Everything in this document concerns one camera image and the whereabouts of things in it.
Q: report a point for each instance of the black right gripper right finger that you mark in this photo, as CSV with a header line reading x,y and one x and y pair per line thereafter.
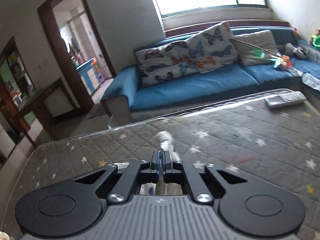
x,y
187,176

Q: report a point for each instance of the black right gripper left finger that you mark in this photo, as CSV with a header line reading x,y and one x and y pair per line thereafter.
x,y
128,183

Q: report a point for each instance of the white navy polka dot garment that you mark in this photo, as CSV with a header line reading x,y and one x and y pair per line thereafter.
x,y
166,142

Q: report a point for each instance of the blue fabric sofa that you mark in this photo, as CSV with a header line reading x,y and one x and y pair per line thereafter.
x,y
126,98

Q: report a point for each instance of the grey star quilted mat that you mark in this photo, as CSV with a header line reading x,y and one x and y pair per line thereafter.
x,y
230,170

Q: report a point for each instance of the blue toy kitchen cabinet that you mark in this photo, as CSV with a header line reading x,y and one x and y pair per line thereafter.
x,y
89,75

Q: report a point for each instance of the left butterfly print cushion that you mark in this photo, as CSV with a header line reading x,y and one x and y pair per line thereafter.
x,y
164,63

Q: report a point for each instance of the butterfly print cushion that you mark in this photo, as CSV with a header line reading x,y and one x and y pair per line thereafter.
x,y
212,48
164,63

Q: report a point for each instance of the white remote control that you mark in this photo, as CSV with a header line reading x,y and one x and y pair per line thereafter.
x,y
284,100

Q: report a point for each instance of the dark wooden display shelf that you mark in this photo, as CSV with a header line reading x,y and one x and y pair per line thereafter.
x,y
16,90

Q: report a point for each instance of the right butterfly print cushion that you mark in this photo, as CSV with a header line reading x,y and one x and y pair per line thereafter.
x,y
212,48

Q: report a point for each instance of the colourful toy on stick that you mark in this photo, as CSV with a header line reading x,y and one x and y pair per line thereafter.
x,y
281,61

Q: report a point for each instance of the beige sofa cushion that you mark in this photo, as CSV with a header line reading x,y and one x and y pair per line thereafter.
x,y
263,39

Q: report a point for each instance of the grey plush toy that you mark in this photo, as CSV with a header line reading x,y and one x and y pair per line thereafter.
x,y
294,51

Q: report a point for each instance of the green plastic toy bowl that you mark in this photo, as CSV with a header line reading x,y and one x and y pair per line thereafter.
x,y
315,39

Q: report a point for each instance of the dark wooden door frame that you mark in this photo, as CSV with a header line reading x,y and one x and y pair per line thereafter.
x,y
59,50

